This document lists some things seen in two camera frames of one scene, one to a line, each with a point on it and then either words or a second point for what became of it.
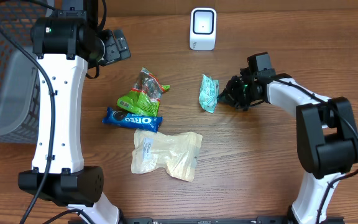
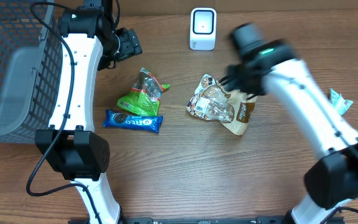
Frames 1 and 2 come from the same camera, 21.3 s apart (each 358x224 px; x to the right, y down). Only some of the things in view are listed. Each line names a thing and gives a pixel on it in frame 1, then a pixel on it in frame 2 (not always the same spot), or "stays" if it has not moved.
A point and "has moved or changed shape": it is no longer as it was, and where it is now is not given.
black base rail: x=218 y=220 stays
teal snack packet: x=209 y=93 has moved or changed shape
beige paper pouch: x=176 y=154 → x=212 y=101
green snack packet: x=144 y=98 stays
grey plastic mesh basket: x=9 y=78 stays
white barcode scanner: x=203 y=27 stays
